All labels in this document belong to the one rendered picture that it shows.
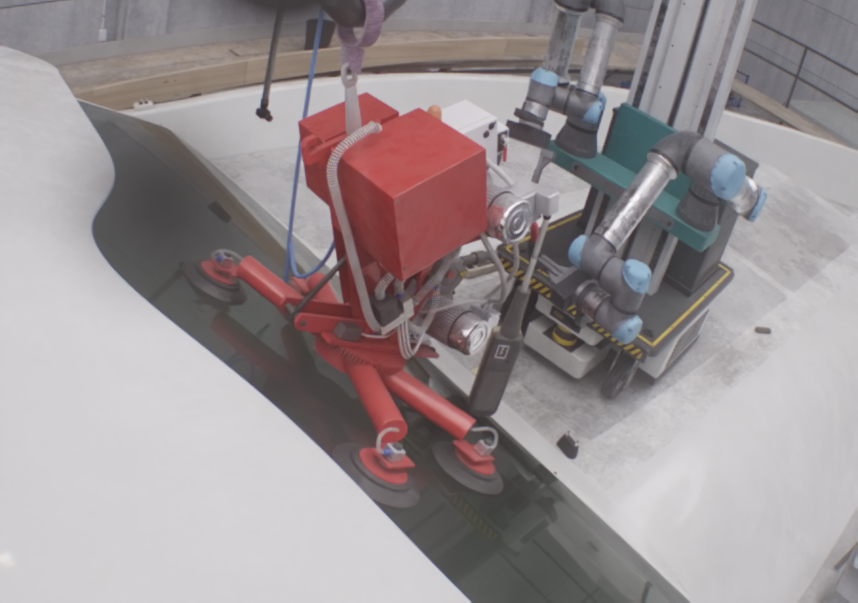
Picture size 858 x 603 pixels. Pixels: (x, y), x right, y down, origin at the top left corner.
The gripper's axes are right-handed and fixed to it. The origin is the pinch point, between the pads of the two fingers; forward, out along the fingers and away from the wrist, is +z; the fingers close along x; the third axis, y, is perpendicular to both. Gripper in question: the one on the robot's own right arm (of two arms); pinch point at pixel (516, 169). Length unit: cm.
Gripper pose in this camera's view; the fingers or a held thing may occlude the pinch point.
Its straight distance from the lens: 214.2
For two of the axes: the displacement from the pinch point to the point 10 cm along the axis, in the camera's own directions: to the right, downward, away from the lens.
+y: 4.7, 0.3, 8.8
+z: -3.2, 9.4, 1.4
